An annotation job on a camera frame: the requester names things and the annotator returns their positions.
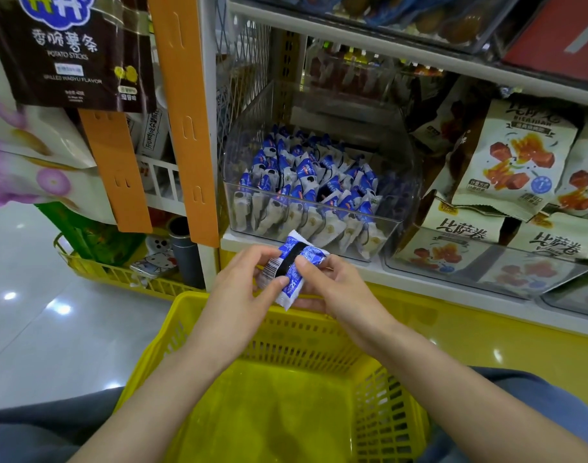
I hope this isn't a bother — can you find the pile of blue packets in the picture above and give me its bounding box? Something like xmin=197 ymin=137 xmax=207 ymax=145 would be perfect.
xmin=230 ymin=122 xmax=406 ymax=261

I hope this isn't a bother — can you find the person's left forearm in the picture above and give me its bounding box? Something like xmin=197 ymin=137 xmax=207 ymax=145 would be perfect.
xmin=68 ymin=328 xmax=250 ymax=463

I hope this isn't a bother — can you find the green snack bag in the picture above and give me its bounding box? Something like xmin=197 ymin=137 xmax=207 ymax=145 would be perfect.
xmin=35 ymin=201 xmax=147 ymax=267

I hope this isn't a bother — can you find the person's left hand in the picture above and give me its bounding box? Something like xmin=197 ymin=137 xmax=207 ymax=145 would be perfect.
xmin=196 ymin=244 xmax=291 ymax=377

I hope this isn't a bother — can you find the yellow wire basket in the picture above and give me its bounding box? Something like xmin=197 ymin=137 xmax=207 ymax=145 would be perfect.
xmin=54 ymin=232 xmax=204 ymax=302

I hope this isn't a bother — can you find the yellow plastic shopping basket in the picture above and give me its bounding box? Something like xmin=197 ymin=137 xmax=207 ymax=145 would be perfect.
xmin=113 ymin=290 xmax=432 ymax=463

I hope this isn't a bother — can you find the short orange hanging strip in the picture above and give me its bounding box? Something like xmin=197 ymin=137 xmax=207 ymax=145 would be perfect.
xmin=78 ymin=109 xmax=154 ymax=235

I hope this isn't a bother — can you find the dark brown snack bag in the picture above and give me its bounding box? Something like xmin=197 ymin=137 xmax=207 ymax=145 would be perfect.
xmin=0 ymin=0 xmax=158 ymax=114

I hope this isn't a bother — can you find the long orange hanging strip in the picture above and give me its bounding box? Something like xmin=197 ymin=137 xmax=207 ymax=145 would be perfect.
xmin=147 ymin=0 xmax=221 ymax=249

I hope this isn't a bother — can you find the blue white snack packet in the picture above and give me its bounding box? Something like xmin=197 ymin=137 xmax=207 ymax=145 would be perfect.
xmin=255 ymin=229 xmax=331 ymax=312

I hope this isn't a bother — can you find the white metal shelf unit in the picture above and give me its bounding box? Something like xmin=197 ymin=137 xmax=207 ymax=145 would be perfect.
xmin=197 ymin=0 xmax=588 ymax=416

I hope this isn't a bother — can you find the pile of cream snack bags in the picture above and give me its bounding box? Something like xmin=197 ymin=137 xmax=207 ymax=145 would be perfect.
xmin=394 ymin=76 xmax=588 ymax=295

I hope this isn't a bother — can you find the clear bin of red snacks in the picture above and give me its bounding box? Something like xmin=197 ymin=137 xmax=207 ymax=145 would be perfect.
xmin=303 ymin=39 xmax=446 ymax=104

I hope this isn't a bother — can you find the grey cylinder tube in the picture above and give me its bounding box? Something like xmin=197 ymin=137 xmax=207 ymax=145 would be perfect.
xmin=167 ymin=216 xmax=206 ymax=290

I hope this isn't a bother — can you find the clear bin of brown snacks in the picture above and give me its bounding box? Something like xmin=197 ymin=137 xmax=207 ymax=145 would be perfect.
xmin=236 ymin=0 xmax=522 ymax=55

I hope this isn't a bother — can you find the person's right hand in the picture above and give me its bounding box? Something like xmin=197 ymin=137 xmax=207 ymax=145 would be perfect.
xmin=293 ymin=254 xmax=402 ymax=356

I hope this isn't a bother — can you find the clear plastic display bin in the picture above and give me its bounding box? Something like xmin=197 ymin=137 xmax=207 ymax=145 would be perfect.
xmin=221 ymin=78 xmax=419 ymax=264

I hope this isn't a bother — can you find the white floral snack bag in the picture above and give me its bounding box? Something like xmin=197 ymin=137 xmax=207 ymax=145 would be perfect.
xmin=0 ymin=21 xmax=117 ymax=226

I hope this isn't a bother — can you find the person's right forearm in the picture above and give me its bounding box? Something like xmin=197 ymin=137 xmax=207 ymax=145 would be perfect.
xmin=366 ymin=323 xmax=588 ymax=463

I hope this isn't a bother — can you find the white wire rack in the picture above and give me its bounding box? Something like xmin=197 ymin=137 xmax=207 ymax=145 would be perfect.
xmin=139 ymin=155 xmax=187 ymax=218

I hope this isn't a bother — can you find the red box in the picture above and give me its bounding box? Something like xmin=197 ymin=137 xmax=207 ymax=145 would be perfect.
xmin=500 ymin=0 xmax=588 ymax=86

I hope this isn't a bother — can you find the low clear plastic tray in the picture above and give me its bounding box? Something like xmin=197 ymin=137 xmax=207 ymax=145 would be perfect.
xmin=382 ymin=225 xmax=588 ymax=300

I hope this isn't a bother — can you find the white cartoon cat item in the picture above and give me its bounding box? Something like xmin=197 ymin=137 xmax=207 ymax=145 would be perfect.
xmin=129 ymin=235 xmax=180 ymax=281

